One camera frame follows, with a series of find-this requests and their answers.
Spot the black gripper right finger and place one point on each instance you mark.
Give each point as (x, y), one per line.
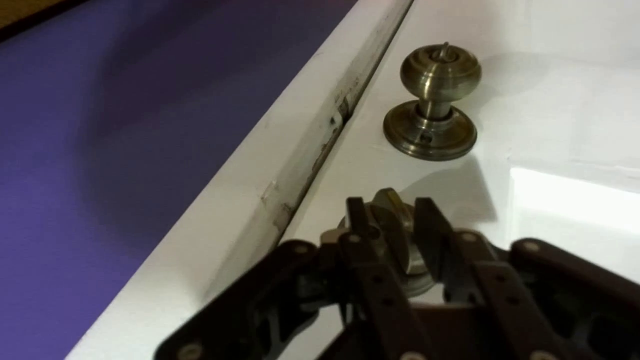
(532, 293)

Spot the white door frame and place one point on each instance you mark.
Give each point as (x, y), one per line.
(233, 226)

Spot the brown wooden cabinet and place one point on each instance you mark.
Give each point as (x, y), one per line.
(27, 10)

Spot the white panel door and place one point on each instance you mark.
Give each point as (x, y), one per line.
(566, 101)

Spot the brass door knob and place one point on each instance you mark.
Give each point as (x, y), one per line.
(437, 80)

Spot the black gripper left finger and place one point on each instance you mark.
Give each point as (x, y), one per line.
(266, 293)

